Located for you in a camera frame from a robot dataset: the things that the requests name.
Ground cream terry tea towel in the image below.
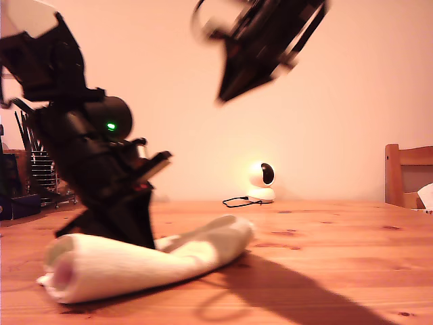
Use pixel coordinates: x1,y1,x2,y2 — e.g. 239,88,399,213
36,215,255,305

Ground dark blue box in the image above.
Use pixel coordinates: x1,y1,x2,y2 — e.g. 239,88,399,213
0,194,42,221

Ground brown cardboard box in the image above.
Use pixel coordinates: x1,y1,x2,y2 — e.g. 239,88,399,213
6,148,30,196

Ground black straw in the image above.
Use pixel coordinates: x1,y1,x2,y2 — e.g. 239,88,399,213
20,110,35,152
14,111,30,152

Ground wooden chair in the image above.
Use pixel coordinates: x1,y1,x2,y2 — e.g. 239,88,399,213
385,143,433,210

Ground white tissue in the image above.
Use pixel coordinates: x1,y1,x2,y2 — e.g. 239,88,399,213
417,183,433,215

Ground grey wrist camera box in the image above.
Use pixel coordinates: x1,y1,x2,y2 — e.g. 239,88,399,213
135,138,173,183

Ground chrome wire utensil holder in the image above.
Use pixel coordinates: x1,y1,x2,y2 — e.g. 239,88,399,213
26,148,77,208

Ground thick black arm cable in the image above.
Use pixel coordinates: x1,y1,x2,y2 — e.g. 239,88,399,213
287,3,331,60

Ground thin black camera cable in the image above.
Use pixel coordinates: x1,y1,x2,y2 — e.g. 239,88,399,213
222,196,265,208

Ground white round security camera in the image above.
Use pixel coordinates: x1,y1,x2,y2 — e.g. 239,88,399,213
246,161,277,204

